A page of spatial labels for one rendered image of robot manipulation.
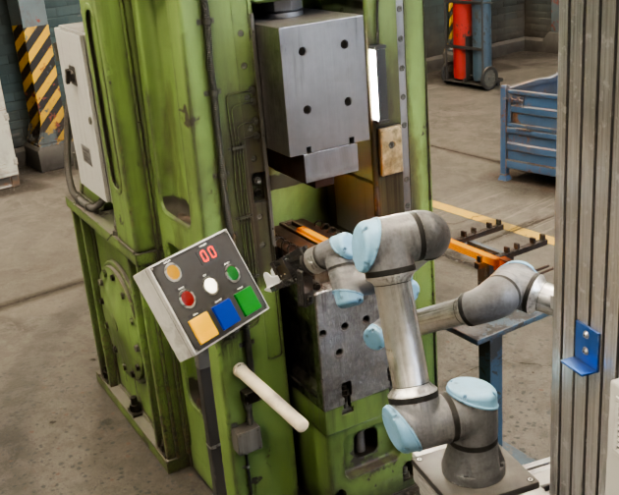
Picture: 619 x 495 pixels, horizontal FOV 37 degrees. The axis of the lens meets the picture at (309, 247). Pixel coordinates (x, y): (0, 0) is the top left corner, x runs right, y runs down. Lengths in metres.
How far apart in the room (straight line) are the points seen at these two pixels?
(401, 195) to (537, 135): 3.55
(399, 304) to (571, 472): 0.53
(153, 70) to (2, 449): 1.88
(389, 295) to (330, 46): 1.07
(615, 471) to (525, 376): 2.44
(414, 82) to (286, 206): 0.68
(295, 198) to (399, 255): 1.48
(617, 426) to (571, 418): 0.24
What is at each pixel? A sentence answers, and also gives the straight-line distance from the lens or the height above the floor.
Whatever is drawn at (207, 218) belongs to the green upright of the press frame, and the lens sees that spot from 2.96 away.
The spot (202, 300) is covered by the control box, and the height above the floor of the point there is 1.07.
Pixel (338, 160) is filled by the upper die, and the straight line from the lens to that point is 2.97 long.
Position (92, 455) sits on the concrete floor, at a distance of 4.06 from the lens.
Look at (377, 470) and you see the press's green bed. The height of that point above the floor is 0.14.
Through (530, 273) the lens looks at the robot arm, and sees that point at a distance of 2.62.
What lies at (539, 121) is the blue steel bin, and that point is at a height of 0.49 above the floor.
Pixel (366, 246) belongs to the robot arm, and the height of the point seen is 1.40.
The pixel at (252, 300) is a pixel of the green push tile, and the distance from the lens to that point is 2.76.
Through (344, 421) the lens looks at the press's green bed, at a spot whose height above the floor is 0.40.
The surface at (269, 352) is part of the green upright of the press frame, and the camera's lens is 3.24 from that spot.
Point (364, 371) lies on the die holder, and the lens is 3.22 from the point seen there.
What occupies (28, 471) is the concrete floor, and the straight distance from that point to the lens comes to 4.06.
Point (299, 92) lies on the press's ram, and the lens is 2.86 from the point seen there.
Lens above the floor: 2.13
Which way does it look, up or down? 21 degrees down
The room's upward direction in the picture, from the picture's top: 5 degrees counter-clockwise
